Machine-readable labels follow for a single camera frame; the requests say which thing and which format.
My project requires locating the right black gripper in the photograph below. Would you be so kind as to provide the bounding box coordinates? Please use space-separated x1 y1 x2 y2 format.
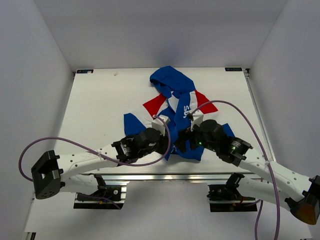
173 119 218 154

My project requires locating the blue white red jacket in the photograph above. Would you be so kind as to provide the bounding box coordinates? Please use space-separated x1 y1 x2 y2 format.
123 65 236 162

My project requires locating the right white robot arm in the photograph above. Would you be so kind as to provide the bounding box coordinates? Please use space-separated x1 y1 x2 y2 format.
174 119 320 225

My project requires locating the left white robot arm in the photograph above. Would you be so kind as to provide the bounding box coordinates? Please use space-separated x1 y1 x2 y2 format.
31 127 170 200

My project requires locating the right blue corner label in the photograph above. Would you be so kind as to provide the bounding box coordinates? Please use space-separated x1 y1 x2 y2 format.
224 67 243 72

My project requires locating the blue corner label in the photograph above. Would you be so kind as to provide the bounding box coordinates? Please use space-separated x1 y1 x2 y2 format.
76 69 94 74
224 67 243 72

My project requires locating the left blue corner label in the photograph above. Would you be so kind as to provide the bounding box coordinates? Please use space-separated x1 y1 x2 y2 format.
76 69 94 74

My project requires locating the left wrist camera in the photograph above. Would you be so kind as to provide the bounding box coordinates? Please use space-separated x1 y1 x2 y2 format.
151 115 170 136

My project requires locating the aluminium table front rail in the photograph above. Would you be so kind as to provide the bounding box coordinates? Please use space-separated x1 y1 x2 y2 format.
89 172 261 182

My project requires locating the aluminium table rail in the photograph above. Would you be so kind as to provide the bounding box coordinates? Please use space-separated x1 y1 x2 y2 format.
243 68 277 162
89 172 261 182

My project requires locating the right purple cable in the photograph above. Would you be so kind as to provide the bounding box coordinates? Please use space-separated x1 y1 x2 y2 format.
187 100 281 240

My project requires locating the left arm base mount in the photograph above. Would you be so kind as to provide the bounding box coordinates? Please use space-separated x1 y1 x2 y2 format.
73 181 128 210

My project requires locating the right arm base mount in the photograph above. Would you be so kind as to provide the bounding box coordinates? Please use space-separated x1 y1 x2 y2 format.
206 184 258 213

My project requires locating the aluminium table right rail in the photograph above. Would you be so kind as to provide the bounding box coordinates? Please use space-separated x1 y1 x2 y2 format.
243 68 277 162

